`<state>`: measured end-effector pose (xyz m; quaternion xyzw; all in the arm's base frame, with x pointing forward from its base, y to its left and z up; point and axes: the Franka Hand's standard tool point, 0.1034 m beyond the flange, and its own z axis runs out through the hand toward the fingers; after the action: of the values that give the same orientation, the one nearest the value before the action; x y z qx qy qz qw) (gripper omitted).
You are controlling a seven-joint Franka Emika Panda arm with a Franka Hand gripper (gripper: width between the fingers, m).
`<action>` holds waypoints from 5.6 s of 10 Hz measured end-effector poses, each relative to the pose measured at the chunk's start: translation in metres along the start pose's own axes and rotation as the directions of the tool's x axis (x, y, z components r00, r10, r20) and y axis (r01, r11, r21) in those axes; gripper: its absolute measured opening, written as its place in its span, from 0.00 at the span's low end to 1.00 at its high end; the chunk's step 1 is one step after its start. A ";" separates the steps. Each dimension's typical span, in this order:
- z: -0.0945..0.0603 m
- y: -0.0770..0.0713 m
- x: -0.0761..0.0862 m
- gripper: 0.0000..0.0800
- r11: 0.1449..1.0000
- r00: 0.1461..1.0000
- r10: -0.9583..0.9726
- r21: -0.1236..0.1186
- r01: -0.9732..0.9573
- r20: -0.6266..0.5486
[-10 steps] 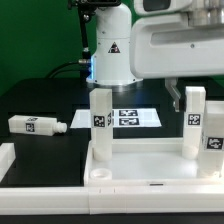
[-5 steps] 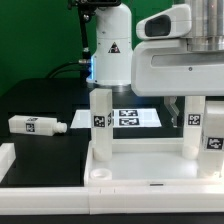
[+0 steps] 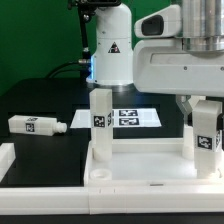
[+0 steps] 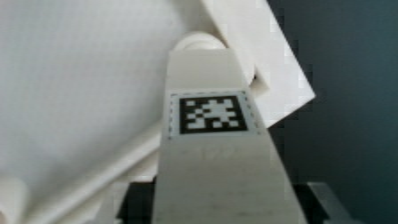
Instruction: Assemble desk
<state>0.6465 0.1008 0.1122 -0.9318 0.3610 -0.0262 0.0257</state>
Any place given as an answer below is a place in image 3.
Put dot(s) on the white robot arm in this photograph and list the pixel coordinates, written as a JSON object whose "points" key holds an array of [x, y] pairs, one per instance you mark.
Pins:
{"points": [[112, 67]]}

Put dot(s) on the black camera pole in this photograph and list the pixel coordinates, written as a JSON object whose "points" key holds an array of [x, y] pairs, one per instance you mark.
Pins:
{"points": [[86, 10]]}

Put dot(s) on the white marker sheet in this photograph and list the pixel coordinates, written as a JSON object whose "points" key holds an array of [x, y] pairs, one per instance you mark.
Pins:
{"points": [[122, 118]]}

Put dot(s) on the white obstacle wall bar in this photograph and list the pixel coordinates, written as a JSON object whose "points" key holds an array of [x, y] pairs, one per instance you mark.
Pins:
{"points": [[111, 200]]}

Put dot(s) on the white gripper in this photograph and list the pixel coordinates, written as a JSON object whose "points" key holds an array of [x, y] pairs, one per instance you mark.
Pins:
{"points": [[181, 51]]}

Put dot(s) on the white desk top tray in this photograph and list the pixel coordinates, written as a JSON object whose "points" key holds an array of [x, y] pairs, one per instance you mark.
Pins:
{"points": [[144, 162]]}

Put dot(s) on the white left wall block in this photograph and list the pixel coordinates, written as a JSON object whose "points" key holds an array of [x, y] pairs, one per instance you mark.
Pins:
{"points": [[7, 157]]}

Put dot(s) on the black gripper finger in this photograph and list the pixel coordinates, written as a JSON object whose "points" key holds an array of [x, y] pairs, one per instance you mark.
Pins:
{"points": [[220, 125]]}

